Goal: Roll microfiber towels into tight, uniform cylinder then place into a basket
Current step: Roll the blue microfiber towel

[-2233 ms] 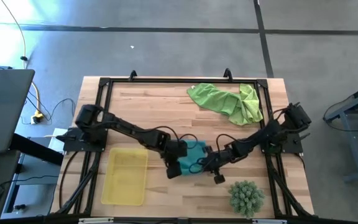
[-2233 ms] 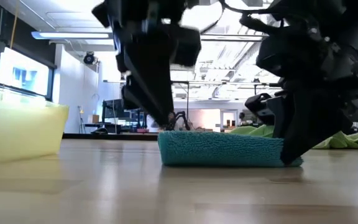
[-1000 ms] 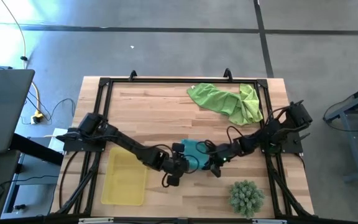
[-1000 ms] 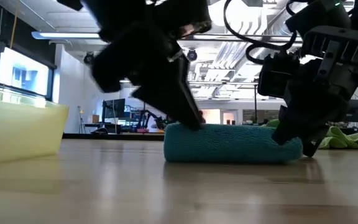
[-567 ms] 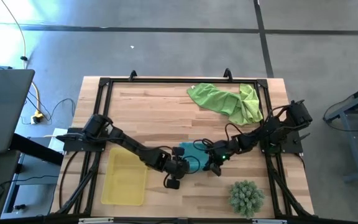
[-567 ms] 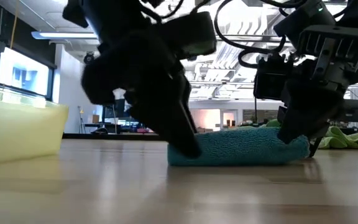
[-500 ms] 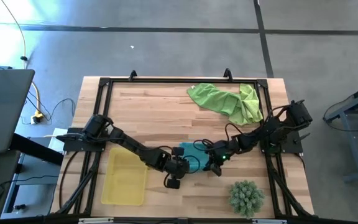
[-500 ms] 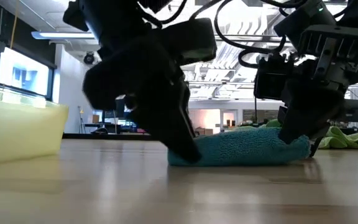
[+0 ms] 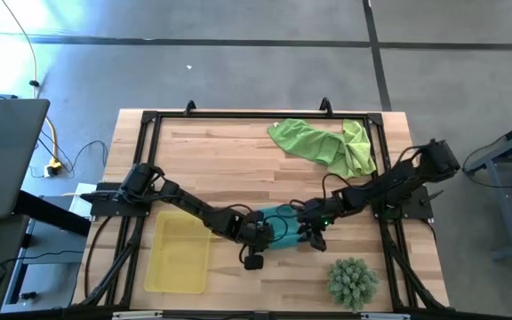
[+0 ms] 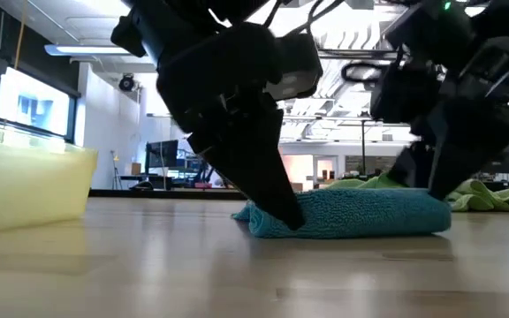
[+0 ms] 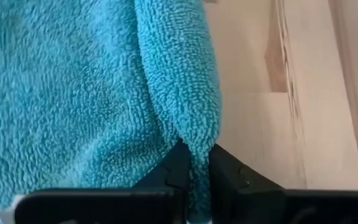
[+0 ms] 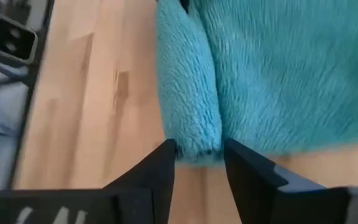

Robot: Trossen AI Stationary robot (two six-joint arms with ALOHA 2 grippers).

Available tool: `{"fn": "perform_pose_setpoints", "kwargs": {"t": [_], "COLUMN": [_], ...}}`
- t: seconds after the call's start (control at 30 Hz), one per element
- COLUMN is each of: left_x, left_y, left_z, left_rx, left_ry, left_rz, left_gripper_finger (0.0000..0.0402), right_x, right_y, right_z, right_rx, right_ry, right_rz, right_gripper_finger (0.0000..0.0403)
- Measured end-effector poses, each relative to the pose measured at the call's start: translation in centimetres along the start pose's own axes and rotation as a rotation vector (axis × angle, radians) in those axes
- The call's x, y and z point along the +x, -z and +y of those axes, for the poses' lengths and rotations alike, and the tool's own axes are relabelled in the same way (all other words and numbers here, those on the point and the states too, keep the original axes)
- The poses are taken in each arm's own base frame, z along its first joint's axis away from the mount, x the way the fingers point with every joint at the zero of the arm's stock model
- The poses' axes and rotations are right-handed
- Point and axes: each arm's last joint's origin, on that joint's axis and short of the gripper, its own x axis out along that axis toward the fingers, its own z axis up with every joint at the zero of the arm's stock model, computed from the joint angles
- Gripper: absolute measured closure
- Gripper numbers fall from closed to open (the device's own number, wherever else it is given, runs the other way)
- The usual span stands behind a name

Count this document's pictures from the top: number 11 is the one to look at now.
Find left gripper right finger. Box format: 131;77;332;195
209;143;288;224

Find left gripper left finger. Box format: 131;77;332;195
131;139;193;224

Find teal microfiber towel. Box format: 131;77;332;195
0;0;223;224

